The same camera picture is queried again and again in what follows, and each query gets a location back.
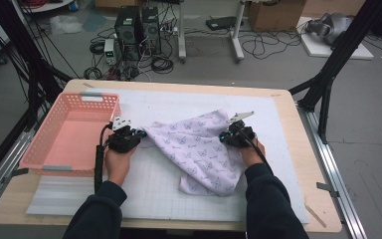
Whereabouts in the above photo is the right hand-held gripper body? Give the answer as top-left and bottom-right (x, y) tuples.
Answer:
(223, 111), (257, 149)

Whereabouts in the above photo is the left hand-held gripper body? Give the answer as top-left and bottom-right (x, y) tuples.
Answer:
(107, 116), (142, 154)

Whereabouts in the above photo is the lilac printed blanket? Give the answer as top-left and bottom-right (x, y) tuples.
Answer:
(138, 109), (248, 197)

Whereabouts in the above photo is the pink plastic basket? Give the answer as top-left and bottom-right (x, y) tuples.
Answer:
(19, 92), (122, 177)

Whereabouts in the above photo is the person's right hand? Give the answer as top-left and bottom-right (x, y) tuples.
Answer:
(238, 138), (267, 168)

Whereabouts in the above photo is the person's left hand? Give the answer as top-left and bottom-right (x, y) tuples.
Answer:
(103, 145), (137, 187)

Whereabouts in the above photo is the white grid mat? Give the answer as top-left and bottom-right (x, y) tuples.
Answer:
(86, 88), (310, 224)

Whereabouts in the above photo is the grey power supply unit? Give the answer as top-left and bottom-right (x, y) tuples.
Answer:
(103, 38), (118, 67)

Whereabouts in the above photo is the black computer tower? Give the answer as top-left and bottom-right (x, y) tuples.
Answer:
(140, 6), (163, 56)
(113, 5), (143, 63)

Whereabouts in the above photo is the thin wooden stick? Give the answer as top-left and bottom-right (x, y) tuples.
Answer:
(303, 195), (327, 229)

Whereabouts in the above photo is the black flat device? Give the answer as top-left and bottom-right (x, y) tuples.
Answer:
(205, 15), (245, 32)

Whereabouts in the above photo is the white floor board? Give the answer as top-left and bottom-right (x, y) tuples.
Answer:
(296, 16), (375, 61)

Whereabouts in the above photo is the brown cardboard box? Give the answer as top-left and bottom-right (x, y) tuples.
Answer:
(247, 0), (307, 33)
(94, 0), (143, 9)

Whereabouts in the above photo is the clear plastic bag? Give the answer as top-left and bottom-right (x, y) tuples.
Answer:
(49, 14), (84, 36)

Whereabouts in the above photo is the grey headset device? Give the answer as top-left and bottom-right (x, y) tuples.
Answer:
(304, 12), (354, 46)

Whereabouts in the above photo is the round white table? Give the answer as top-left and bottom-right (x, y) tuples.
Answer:
(19, 0), (76, 14)

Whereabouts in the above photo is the beige cardboard box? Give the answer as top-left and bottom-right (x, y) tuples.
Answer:
(302, 0), (367, 18)

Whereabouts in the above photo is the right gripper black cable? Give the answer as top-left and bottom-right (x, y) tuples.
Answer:
(242, 127), (275, 173)

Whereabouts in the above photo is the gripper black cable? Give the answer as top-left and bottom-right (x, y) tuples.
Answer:
(94, 122), (113, 193)
(242, 127), (275, 173)

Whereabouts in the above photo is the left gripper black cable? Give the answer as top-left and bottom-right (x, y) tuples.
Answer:
(94, 122), (113, 193)

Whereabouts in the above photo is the black cable coil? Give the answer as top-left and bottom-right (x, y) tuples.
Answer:
(83, 66), (103, 81)
(150, 54), (175, 75)

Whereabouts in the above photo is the aluminium rail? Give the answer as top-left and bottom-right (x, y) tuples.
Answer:
(0, 128), (36, 217)
(296, 103), (369, 239)

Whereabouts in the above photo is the grey metal bracket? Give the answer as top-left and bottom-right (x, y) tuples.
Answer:
(315, 181), (341, 198)
(1, 167), (30, 185)

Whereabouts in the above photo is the white desk frame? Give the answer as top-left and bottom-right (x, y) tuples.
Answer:
(177, 0), (247, 64)

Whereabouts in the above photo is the black metal frame stand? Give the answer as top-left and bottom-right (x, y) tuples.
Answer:
(287, 0), (382, 145)
(0, 0), (74, 187)

